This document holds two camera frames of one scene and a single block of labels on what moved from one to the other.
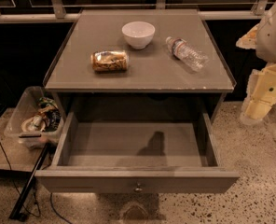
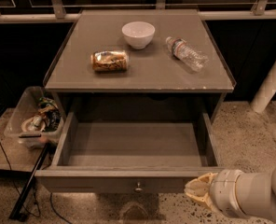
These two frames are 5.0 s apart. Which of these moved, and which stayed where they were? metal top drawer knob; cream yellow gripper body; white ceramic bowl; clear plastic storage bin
Moved: cream yellow gripper body
Stayed: metal top drawer knob; clear plastic storage bin; white ceramic bowl
